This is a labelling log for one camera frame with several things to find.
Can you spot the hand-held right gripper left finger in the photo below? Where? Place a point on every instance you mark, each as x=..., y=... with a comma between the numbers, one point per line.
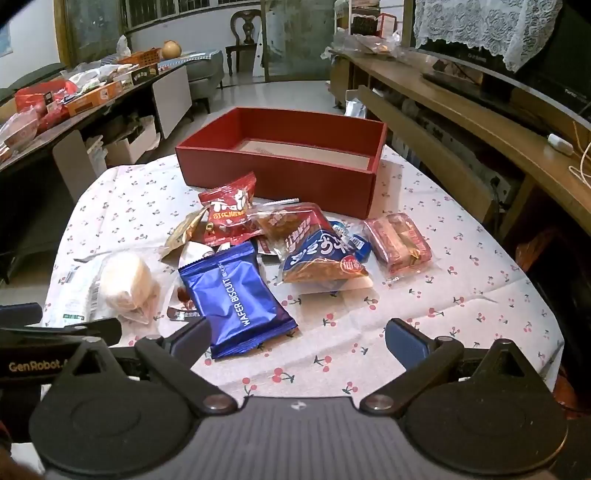
x=194, y=334

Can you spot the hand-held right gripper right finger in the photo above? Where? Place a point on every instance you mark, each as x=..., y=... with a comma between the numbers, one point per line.
x=406, y=341

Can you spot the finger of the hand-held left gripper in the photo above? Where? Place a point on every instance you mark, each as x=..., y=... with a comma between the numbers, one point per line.
x=21, y=314
x=97, y=330

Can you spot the blue wafer biscuit packet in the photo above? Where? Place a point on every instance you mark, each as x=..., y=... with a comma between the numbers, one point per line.
x=231, y=300

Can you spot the white bun packet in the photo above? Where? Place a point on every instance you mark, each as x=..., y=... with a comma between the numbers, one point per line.
x=124, y=281

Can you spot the white duck snack packet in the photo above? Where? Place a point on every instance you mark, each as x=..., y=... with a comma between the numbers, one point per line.
x=198, y=254

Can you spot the clear orange snack packet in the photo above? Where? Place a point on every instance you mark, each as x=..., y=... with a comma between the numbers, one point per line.
x=397, y=244
x=286, y=221

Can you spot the red snack packet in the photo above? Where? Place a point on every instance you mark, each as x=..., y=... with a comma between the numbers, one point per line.
x=228, y=212

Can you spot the red cardboard box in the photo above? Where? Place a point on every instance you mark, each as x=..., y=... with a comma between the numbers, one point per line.
x=277, y=180

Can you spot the cherry print tablecloth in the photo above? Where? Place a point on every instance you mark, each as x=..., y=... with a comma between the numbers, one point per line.
x=415, y=300

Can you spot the brown gold snack packet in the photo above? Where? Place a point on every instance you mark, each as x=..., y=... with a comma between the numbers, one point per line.
x=182, y=233

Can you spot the blue white bread packet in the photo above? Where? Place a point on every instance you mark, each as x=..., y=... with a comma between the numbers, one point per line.
x=318, y=261

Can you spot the orange plastic bag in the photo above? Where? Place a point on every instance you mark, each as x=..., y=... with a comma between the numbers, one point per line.
x=535, y=251

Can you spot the clear bread bag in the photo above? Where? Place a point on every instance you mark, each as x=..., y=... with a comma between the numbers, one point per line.
x=21, y=129

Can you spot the red plastic packet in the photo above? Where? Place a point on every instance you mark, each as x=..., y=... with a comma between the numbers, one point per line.
x=37, y=99

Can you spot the orange cardboard box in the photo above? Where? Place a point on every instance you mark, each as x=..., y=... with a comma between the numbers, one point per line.
x=92, y=99

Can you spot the white cabinet panel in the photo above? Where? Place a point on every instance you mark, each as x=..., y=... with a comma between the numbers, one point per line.
x=171, y=99

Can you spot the blue white bag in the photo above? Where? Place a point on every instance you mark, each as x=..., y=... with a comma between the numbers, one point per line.
x=355, y=108

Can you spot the white plastic bag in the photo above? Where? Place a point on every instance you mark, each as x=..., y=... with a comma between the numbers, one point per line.
x=92, y=76

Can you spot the wooden television cabinet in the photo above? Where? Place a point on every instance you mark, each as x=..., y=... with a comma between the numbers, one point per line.
x=461, y=99

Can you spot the white power adapter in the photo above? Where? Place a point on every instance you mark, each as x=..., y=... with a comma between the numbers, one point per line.
x=559, y=142

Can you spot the dark labelled box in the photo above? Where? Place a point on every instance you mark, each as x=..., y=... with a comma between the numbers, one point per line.
x=143, y=76

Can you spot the grey sofa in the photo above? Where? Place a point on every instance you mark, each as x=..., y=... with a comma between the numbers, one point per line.
x=205, y=76

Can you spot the orange basket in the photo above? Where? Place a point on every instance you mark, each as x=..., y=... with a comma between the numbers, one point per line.
x=141, y=56

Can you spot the yellow pomelo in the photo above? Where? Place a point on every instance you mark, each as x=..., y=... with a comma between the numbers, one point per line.
x=171, y=49

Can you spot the wooden chair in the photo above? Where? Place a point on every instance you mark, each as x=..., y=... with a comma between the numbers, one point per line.
x=244, y=46

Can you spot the wood framed glass panel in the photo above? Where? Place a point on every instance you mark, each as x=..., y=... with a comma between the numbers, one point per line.
x=87, y=27

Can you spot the clear plastic bags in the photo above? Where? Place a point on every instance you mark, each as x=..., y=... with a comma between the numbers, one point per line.
x=369, y=44

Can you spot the black television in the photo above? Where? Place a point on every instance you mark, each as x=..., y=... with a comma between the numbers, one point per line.
x=545, y=74

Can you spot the glass door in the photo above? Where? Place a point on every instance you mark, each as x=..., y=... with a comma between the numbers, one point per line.
x=295, y=41

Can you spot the white red box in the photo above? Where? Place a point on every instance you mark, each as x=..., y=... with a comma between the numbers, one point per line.
x=387, y=25

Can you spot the barred window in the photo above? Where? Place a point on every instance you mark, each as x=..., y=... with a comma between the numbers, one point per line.
x=157, y=14

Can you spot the white lace cloth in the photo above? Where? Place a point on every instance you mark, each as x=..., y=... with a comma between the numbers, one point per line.
x=461, y=23

